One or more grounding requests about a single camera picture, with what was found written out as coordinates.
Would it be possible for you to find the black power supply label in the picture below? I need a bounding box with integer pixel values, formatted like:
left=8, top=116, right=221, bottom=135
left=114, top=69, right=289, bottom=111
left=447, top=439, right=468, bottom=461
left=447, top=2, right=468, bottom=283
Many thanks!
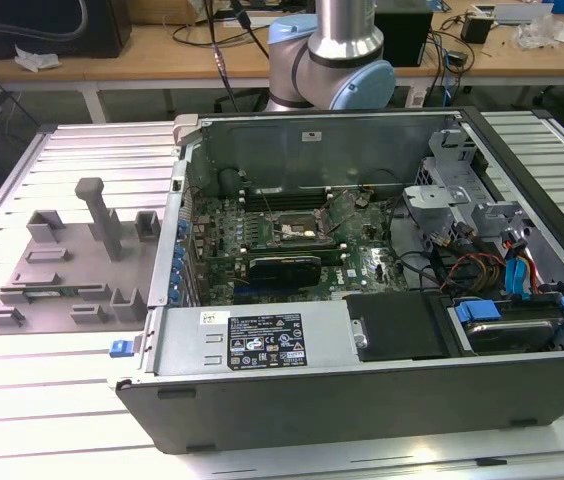
left=225, top=312, right=307, bottom=372

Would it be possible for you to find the hard disk in blue carrier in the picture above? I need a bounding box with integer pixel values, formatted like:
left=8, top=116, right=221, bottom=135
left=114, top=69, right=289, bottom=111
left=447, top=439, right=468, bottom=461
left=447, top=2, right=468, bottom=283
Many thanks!
left=447, top=293, right=564, bottom=357

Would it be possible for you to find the metal socket cover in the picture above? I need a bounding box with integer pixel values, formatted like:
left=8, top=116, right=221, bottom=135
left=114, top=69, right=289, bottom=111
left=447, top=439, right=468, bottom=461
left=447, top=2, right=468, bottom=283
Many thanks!
left=317, top=188, right=358, bottom=236

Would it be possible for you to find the black RAM stick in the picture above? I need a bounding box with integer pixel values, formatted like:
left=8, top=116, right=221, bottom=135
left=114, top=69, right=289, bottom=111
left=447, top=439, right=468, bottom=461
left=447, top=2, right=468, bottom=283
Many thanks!
left=239, top=241, right=347, bottom=266
left=242, top=186, right=327, bottom=200

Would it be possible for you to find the silver bay cover latch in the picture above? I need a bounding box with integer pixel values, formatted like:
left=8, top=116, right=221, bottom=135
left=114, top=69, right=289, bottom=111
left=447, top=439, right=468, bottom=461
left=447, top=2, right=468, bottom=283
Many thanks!
left=348, top=316, right=372, bottom=350

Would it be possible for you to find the green motherboard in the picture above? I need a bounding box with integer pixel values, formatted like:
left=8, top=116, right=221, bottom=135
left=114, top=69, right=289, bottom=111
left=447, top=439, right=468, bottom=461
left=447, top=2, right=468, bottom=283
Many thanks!
left=181, top=185, right=414, bottom=307

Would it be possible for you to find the black drive bay cover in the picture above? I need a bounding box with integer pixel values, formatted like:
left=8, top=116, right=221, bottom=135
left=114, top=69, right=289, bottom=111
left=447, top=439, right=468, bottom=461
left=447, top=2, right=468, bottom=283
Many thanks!
left=343, top=291, right=452, bottom=365

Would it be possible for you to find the red yellow wire bundle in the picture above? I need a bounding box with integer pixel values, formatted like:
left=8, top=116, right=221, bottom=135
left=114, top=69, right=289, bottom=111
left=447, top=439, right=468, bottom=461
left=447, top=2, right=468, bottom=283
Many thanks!
left=440, top=251, right=507, bottom=295

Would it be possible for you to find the blue flat wire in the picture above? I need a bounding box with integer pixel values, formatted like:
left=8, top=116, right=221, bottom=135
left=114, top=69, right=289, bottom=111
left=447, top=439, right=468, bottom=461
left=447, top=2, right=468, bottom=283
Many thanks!
left=503, top=243, right=532, bottom=302

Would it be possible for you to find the black open PC case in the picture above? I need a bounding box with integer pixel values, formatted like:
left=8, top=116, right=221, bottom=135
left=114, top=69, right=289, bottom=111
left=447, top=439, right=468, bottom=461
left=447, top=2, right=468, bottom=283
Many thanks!
left=106, top=106, right=564, bottom=456

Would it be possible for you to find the black looped cable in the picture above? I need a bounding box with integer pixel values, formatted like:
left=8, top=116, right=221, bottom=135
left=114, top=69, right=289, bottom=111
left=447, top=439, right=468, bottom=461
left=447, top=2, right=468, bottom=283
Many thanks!
left=170, top=18, right=269, bottom=50

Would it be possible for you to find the large black box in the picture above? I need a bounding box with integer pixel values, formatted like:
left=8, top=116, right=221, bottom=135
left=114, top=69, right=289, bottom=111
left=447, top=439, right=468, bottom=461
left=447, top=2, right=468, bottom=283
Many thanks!
left=0, top=0, right=134, bottom=61

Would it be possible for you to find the black cylindrical part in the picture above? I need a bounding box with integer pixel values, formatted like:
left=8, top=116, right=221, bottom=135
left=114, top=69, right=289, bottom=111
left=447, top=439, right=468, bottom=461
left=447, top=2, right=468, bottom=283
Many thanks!
left=218, top=167, right=242, bottom=198

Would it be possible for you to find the blue hanging cable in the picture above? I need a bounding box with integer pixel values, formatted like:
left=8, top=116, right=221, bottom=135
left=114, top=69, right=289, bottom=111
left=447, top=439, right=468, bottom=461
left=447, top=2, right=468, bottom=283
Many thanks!
left=440, top=43, right=452, bottom=109

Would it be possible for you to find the red flat wire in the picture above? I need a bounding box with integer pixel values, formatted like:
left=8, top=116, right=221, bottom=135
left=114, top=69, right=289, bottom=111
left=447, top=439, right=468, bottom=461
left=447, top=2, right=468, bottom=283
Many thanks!
left=522, top=253, right=546, bottom=297

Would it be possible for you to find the small black box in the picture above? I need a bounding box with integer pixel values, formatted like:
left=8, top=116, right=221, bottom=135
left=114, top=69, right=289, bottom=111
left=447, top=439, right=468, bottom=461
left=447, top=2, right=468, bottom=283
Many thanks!
left=460, top=13, right=493, bottom=45

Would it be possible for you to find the crumpled clear plastic bag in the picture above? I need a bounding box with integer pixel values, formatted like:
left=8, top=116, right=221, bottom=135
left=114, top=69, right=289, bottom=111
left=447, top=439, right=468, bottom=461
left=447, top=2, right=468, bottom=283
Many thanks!
left=513, top=13, right=562, bottom=52

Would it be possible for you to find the wooden desk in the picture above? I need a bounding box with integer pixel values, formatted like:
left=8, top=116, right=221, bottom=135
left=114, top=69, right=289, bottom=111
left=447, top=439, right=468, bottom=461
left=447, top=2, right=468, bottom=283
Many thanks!
left=0, top=0, right=564, bottom=95

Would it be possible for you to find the silver metal drive cage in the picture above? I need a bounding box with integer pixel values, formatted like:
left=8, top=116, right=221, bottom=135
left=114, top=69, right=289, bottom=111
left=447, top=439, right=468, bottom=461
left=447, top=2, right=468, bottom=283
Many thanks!
left=401, top=126, right=536, bottom=254

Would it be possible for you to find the grey cable hose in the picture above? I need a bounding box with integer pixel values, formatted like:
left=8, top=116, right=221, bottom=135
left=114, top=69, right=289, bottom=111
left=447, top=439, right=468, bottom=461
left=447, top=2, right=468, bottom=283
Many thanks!
left=0, top=0, right=89, bottom=40

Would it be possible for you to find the black graphics card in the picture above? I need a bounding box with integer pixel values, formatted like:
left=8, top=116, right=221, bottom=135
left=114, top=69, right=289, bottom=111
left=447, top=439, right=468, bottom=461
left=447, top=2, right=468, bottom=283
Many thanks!
left=201, top=249, right=324, bottom=293

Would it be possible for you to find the silver power supply unit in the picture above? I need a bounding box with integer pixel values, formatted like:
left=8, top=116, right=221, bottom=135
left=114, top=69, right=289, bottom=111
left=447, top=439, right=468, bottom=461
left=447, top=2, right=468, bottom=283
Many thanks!
left=153, top=298, right=364, bottom=377

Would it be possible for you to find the crumpled white paper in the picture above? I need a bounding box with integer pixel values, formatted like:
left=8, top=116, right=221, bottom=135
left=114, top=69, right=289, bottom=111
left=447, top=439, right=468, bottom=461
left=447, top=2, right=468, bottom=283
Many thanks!
left=13, top=44, right=62, bottom=72

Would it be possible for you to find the grey case release handle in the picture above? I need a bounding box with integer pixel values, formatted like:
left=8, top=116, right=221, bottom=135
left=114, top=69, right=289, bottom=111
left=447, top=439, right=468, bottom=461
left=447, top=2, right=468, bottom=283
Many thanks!
left=172, top=113, right=203, bottom=149

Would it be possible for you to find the thin wire locking lever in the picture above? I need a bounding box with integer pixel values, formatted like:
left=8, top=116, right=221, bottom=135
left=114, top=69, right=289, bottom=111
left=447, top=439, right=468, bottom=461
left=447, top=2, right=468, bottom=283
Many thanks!
left=260, top=192, right=278, bottom=223

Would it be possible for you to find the CPU socket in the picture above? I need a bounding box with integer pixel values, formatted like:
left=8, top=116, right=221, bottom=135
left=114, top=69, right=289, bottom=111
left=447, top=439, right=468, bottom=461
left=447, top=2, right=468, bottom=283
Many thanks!
left=272, top=207, right=332, bottom=247

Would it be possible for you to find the grey parts rack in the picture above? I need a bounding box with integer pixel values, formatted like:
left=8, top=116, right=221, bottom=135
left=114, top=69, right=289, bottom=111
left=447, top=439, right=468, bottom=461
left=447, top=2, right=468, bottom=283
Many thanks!
left=0, top=176, right=164, bottom=337

